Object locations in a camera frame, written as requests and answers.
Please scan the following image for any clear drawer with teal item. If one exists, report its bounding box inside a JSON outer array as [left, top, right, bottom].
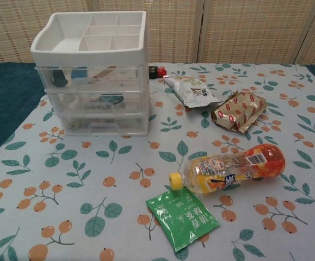
[[44, 90, 147, 114]]

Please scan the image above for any clear drawer with dark clip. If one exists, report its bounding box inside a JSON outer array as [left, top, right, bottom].
[[34, 65, 145, 92]]

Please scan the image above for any white snack bag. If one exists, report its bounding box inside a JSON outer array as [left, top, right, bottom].
[[164, 76, 225, 109]]

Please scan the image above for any teal flat item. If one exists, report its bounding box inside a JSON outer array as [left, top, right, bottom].
[[98, 94, 126, 105]]

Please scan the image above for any wooden stick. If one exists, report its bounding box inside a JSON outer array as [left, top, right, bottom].
[[93, 67, 113, 79]]

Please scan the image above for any floral leaf tablecloth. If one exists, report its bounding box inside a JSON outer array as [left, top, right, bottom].
[[0, 63, 315, 261]]

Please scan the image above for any orange juice plastic bottle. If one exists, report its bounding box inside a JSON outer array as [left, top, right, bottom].
[[169, 143, 286, 195]]

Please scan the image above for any gold red snack package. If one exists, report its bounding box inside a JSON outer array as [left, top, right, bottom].
[[211, 91, 267, 134]]

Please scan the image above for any green tea sachet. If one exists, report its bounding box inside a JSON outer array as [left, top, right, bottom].
[[145, 190, 221, 253]]

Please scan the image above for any small blue block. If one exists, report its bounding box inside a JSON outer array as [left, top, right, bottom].
[[71, 67, 88, 80]]

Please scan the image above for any dark grey clip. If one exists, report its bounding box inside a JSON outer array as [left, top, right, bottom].
[[52, 70, 67, 88]]

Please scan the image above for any bamboo folding screen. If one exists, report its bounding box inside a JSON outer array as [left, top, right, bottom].
[[0, 0, 315, 67]]

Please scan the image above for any teal plush table cover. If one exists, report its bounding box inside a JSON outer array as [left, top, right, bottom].
[[0, 61, 315, 165]]

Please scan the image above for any white plastic drawer organizer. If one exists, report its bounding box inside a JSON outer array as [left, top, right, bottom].
[[30, 10, 150, 136]]

